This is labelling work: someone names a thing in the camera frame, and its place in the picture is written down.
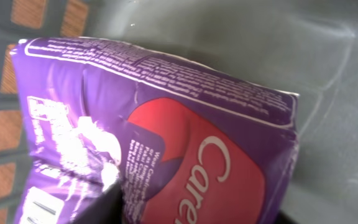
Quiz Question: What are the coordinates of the purple Carefree pad packet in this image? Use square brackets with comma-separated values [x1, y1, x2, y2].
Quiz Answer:
[10, 37, 298, 223]

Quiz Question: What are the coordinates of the grey plastic shopping basket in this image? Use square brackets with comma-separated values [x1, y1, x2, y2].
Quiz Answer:
[0, 0, 358, 223]

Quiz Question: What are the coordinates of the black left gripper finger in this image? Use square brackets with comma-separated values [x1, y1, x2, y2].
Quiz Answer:
[70, 181, 122, 224]

